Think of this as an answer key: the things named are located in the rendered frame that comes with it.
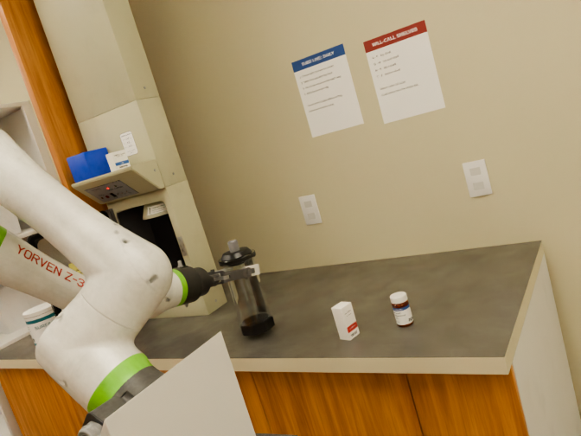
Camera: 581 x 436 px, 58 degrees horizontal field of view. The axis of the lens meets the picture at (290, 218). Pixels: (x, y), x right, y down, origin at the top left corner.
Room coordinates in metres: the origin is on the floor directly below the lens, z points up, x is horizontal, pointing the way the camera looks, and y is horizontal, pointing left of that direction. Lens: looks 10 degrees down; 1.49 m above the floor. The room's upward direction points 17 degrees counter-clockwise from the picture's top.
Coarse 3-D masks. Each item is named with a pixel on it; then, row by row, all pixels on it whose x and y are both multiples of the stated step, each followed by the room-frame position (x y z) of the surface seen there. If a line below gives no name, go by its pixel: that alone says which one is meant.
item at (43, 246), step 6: (42, 240) 1.75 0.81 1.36; (42, 246) 1.75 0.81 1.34; (48, 246) 1.76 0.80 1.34; (42, 252) 1.74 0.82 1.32; (48, 252) 1.76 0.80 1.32; (54, 252) 1.77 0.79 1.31; (60, 252) 1.78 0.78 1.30; (54, 258) 1.76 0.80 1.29; (60, 258) 1.78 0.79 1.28; (66, 258) 1.79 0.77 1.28; (66, 264) 1.79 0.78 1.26; (72, 264) 1.80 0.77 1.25; (78, 270) 1.81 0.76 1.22; (54, 312) 1.72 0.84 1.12
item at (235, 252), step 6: (234, 240) 1.46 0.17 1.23; (228, 246) 1.47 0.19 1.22; (234, 246) 1.46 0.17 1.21; (228, 252) 1.48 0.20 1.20; (234, 252) 1.45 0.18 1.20; (240, 252) 1.44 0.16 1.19; (246, 252) 1.45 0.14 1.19; (222, 258) 1.45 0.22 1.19; (228, 258) 1.43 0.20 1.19; (234, 258) 1.43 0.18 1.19
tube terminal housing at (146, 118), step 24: (96, 120) 1.91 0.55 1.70; (120, 120) 1.84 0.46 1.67; (144, 120) 1.79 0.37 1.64; (96, 144) 1.93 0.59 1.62; (120, 144) 1.87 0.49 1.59; (144, 144) 1.80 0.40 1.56; (168, 144) 1.85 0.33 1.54; (168, 168) 1.82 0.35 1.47; (168, 192) 1.79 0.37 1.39; (192, 216) 1.85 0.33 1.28; (192, 240) 1.82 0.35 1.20; (192, 264) 1.79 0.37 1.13; (216, 288) 1.85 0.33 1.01; (168, 312) 1.90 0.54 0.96; (192, 312) 1.83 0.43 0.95
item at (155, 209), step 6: (150, 204) 1.89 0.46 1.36; (156, 204) 1.88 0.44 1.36; (162, 204) 1.87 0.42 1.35; (144, 210) 1.91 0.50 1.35; (150, 210) 1.88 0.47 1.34; (156, 210) 1.87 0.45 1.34; (162, 210) 1.87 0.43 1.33; (144, 216) 1.90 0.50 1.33; (150, 216) 1.87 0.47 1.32; (156, 216) 1.86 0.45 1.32
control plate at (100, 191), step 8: (104, 184) 1.81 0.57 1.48; (112, 184) 1.80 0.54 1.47; (120, 184) 1.79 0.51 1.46; (88, 192) 1.88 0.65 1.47; (96, 192) 1.86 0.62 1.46; (104, 192) 1.85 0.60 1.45; (112, 192) 1.84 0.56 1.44; (120, 192) 1.83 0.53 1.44; (128, 192) 1.82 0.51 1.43; (136, 192) 1.81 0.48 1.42; (104, 200) 1.90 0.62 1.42
